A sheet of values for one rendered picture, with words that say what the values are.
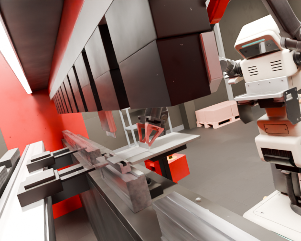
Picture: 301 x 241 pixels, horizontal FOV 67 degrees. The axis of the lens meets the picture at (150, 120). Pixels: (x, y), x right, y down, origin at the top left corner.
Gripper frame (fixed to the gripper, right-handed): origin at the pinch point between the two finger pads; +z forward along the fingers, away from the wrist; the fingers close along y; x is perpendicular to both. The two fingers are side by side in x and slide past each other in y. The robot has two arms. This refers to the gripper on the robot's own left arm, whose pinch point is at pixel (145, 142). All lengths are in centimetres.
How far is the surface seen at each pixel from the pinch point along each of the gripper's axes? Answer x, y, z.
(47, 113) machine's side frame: -27, -214, -3
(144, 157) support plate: -3.9, 9.6, 4.2
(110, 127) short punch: -15.8, 6.1, -2.2
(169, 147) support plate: 4.2, 9.6, -0.7
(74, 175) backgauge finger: -21.7, 2.1, 14.5
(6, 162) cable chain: -43, -54, 26
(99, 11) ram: -31, 34, -21
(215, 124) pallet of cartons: 299, -308, -69
